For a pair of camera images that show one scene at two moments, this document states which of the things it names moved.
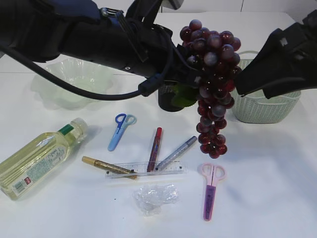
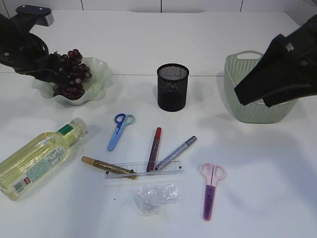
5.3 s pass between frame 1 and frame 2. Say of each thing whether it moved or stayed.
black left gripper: moved
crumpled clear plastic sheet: stayed
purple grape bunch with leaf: moved
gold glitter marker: stayed
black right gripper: moved
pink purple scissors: stayed
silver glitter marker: stayed
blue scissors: stayed
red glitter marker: stayed
